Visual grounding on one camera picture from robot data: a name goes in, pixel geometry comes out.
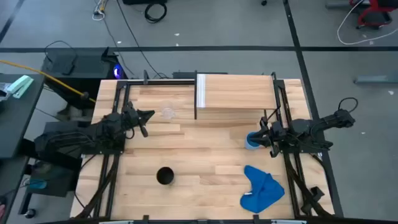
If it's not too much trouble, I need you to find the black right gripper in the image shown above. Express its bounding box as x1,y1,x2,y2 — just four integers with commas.
248,120,292,158

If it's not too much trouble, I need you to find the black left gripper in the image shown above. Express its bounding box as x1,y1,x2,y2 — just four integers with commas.
123,101,155,138

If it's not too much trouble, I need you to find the clear plastic cup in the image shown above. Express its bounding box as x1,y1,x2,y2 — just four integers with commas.
160,104,177,121

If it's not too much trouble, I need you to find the tall black cup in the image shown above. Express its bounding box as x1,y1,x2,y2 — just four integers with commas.
155,166,175,186

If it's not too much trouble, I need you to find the wooden shelf with black legs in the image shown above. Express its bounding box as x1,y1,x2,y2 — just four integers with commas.
194,70,279,122

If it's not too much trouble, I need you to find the light blue cup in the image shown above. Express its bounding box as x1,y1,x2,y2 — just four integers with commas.
244,131,262,151

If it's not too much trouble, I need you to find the blue cloth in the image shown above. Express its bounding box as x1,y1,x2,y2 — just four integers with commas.
239,164,285,214

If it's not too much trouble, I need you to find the black box behind table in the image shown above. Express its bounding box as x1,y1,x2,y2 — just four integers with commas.
172,71,198,80

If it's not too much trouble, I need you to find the black computer tower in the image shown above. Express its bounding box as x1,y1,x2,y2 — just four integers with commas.
42,46,128,110

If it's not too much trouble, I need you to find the black flat box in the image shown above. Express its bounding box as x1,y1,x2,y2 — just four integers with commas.
45,50,78,76

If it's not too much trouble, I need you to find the black equipment stand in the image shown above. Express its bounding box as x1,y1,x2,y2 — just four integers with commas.
17,119,85,216

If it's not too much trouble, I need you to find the small blue object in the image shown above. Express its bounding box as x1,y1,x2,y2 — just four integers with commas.
29,178,48,190

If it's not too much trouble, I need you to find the black desk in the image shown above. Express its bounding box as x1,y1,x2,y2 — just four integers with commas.
0,73,45,160

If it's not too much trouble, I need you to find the gray floor bar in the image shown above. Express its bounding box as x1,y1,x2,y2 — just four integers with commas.
353,74,398,85

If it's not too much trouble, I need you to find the mint green stapler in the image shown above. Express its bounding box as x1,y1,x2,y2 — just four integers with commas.
7,75,35,100

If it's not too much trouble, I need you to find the red chair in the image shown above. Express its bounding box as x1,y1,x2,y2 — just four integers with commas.
349,0,398,30

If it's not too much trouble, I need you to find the black metal table frame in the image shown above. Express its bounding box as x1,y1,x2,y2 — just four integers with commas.
74,71,336,224

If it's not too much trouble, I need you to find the black bracket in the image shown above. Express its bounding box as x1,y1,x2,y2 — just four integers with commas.
310,185,326,203

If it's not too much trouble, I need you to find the long black floor cable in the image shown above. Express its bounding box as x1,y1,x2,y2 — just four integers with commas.
115,0,170,80

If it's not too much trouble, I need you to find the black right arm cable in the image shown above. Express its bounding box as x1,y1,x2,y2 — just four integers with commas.
337,96,359,114

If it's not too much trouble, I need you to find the yellow cable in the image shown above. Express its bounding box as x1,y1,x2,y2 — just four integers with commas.
0,59,96,103

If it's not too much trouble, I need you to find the coiled black cable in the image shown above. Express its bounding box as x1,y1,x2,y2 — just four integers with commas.
144,2,168,24

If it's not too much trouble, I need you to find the white cable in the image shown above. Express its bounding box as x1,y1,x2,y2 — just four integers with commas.
336,0,398,46

